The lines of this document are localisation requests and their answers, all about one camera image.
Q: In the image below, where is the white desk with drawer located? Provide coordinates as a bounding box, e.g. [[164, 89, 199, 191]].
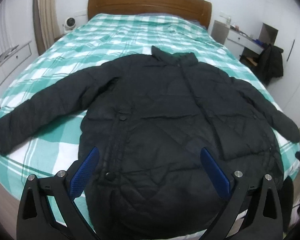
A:
[[224, 29, 263, 58]]

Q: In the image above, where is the brown wooden headboard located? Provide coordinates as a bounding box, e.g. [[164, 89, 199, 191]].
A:
[[87, 0, 212, 28]]

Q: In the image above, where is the beige curtain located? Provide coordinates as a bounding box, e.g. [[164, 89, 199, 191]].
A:
[[33, 0, 60, 55]]

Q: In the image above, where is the teal white checked bedsheet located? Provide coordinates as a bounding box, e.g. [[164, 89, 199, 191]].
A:
[[0, 13, 300, 233]]

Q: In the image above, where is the white low drawer cabinet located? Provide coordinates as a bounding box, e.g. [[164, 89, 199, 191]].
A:
[[0, 42, 33, 86]]

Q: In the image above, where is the white wardrobe with handles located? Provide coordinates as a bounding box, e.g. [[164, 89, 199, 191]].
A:
[[263, 0, 300, 127]]

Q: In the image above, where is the black puffer jacket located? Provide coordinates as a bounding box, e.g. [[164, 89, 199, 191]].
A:
[[0, 47, 300, 239]]

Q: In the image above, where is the dark jacket on chair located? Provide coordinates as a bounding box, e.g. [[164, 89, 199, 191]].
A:
[[253, 44, 283, 86]]

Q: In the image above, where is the grey panel beside bed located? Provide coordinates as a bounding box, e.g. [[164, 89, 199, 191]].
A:
[[211, 20, 229, 45]]

